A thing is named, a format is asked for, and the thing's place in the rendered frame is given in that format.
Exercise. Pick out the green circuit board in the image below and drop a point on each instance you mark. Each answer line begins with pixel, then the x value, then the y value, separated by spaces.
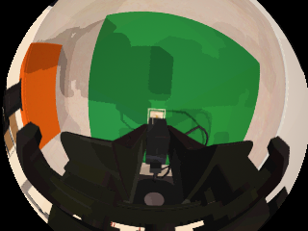
pixel 168 66

